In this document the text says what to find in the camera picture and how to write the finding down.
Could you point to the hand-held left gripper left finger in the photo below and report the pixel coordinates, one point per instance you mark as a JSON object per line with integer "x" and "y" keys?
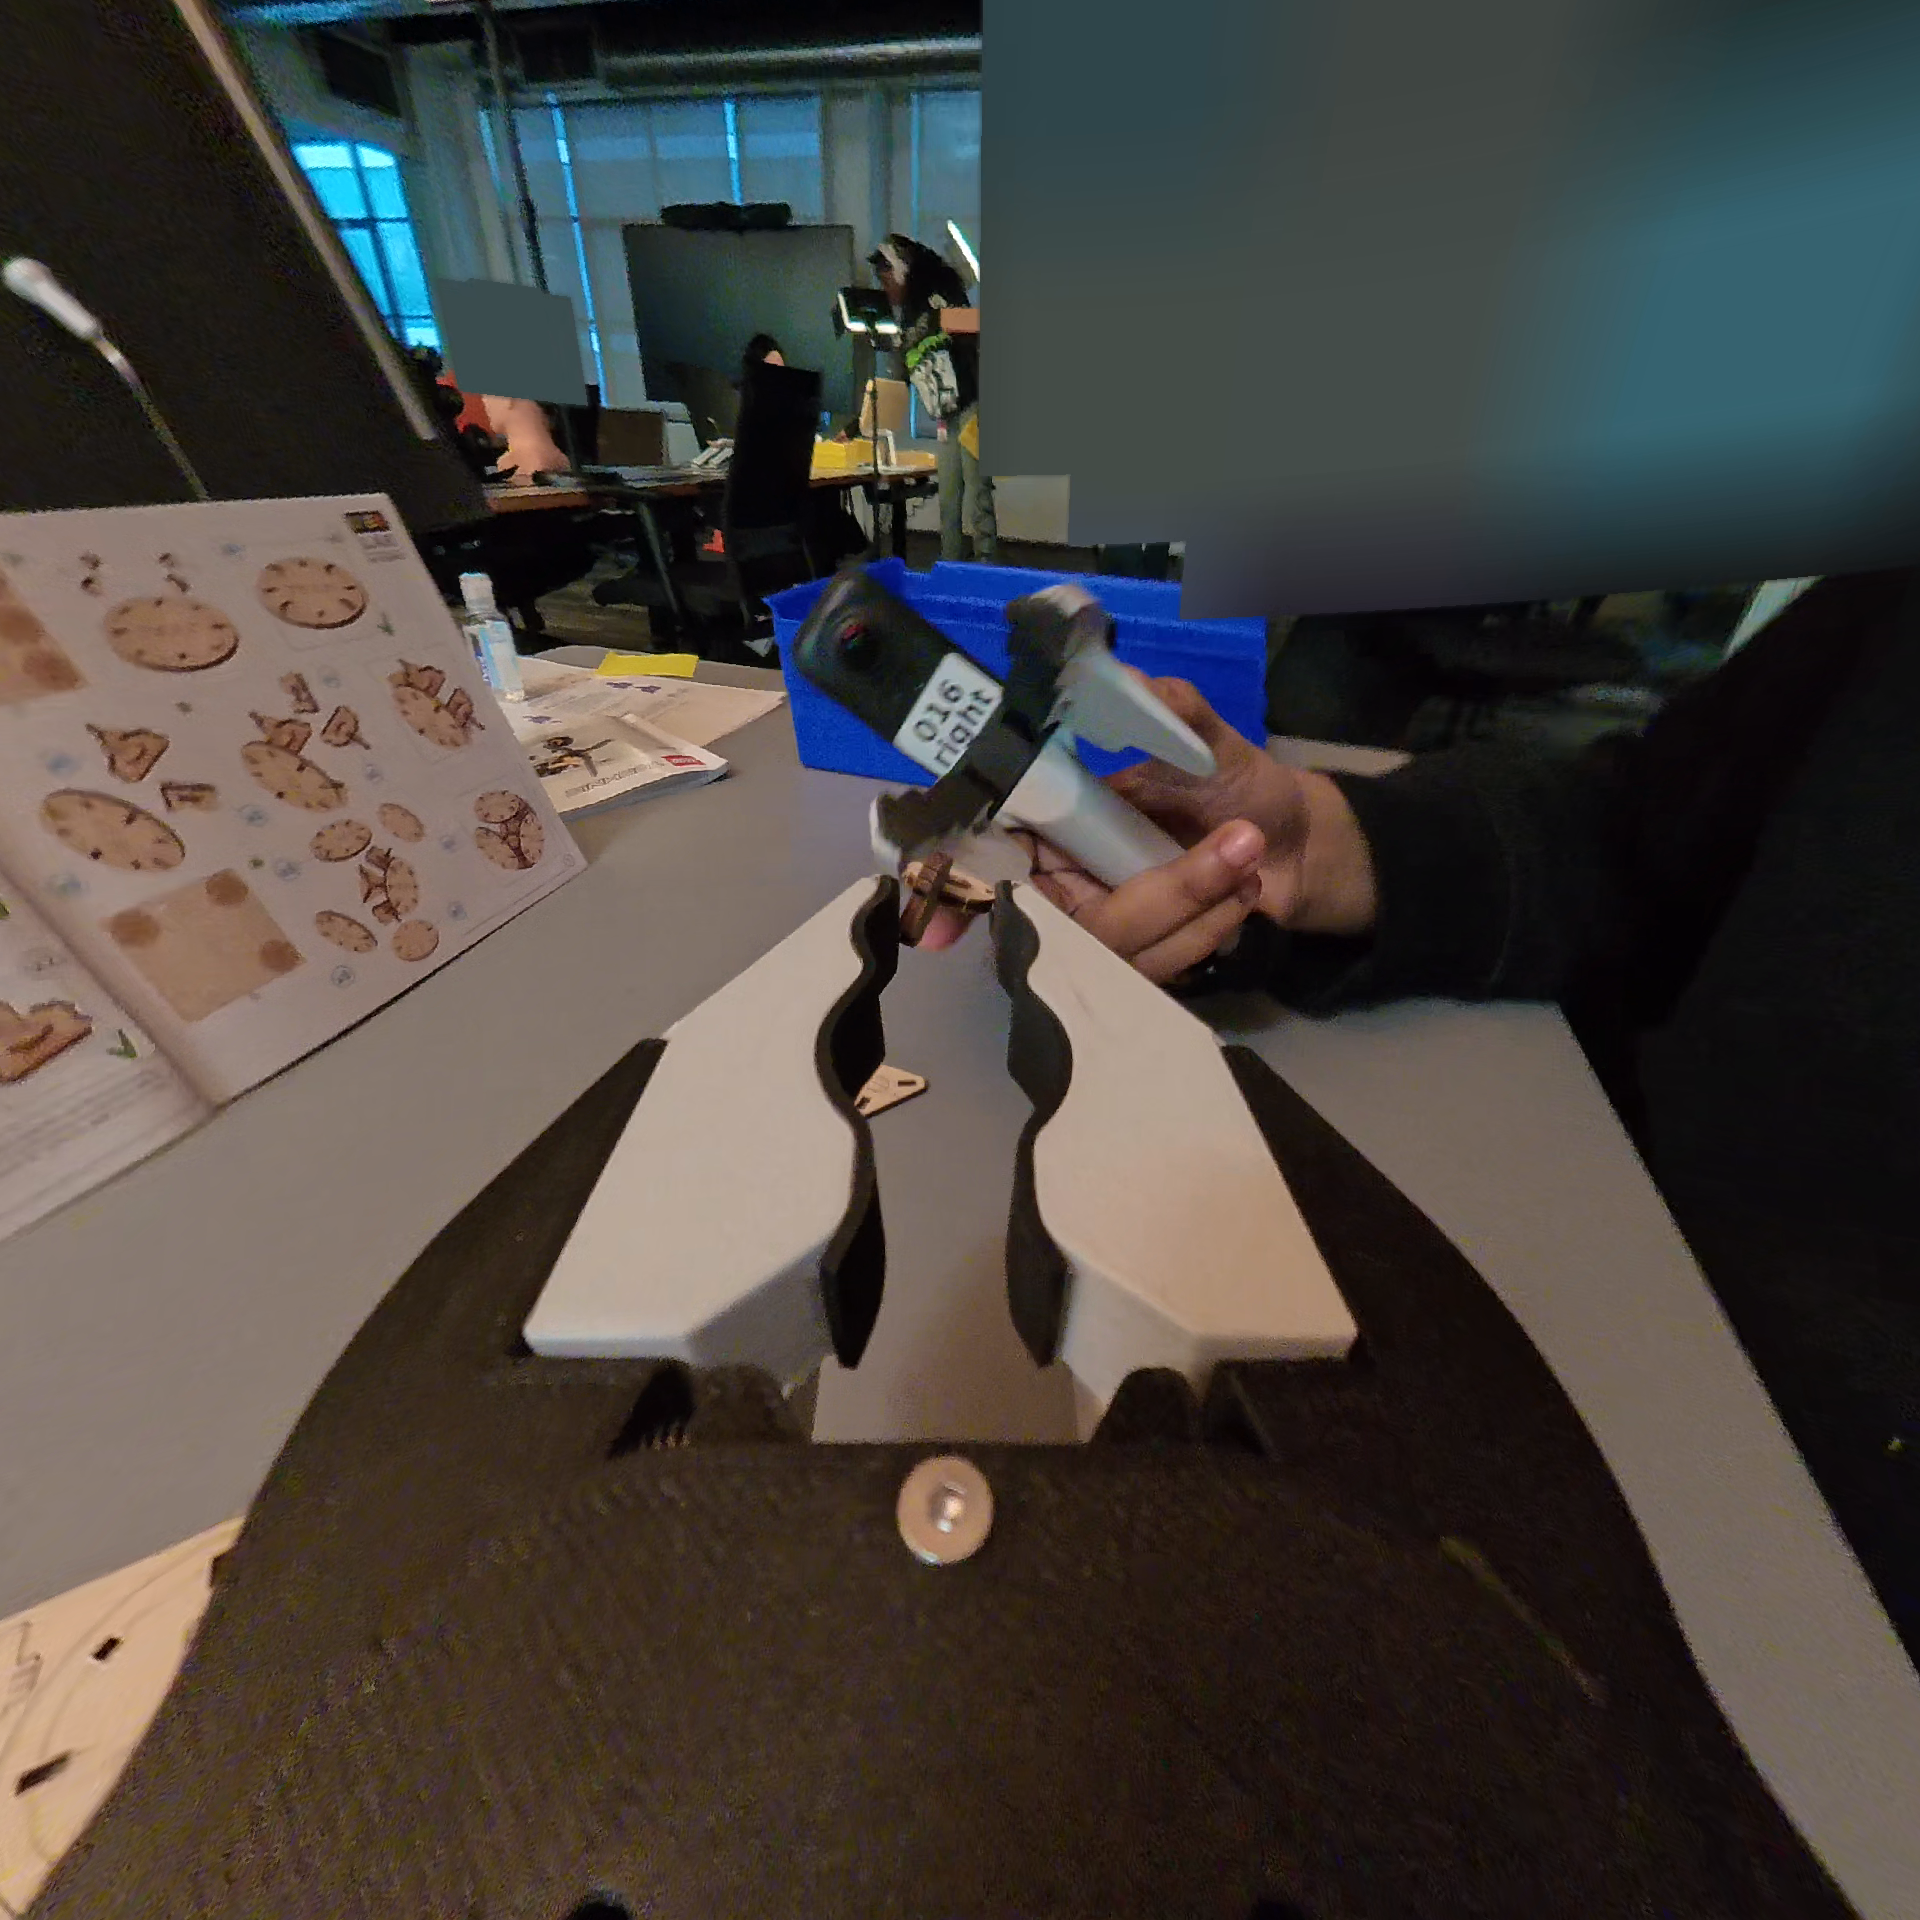
{"x": 704, "y": 1171}

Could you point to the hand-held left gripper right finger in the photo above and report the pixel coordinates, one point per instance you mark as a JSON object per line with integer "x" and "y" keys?
{"x": 1185, "y": 1200}

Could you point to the large dark display screen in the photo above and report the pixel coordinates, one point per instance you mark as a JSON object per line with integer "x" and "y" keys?
{"x": 734, "y": 309}

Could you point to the thin gooseneck microphone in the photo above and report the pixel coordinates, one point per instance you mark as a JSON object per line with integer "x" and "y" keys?
{"x": 91, "y": 338}

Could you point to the clear hand sanitizer bottle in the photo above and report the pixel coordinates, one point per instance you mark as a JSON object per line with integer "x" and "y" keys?
{"x": 490, "y": 644}

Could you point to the folded white leaflet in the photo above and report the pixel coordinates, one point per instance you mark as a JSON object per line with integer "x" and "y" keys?
{"x": 630, "y": 750}

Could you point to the laser-cut wooden parts sheet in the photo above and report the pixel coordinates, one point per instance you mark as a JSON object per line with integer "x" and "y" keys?
{"x": 91, "y": 1680}

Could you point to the open instruction booklet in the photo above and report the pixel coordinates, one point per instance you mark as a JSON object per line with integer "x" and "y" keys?
{"x": 255, "y": 781}

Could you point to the black office chair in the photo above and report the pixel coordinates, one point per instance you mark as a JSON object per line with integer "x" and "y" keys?
{"x": 769, "y": 480}

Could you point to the person's right hand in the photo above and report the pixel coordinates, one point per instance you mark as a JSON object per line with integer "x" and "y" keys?
{"x": 1245, "y": 855}

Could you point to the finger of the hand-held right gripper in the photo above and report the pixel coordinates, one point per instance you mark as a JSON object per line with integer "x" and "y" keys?
{"x": 923, "y": 823}

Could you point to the blue plastic bin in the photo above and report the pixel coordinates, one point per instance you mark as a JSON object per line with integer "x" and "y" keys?
{"x": 900, "y": 721}

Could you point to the black angled panel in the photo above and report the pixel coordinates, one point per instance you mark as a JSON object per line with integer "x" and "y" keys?
{"x": 181, "y": 224}

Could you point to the small flat wooden model part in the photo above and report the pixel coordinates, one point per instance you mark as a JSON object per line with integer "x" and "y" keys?
{"x": 890, "y": 1090}

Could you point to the small round wooden model part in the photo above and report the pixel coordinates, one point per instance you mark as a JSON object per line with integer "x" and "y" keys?
{"x": 942, "y": 896}

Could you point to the yellow sticky note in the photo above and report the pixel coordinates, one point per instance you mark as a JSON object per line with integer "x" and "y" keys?
{"x": 648, "y": 665}

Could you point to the person's right forearm black sleeve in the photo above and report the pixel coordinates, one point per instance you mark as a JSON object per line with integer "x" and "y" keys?
{"x": 1620, "y": 931}

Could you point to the long office desk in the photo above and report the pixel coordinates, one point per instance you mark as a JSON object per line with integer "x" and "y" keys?
{"x": 630, "y": 488}

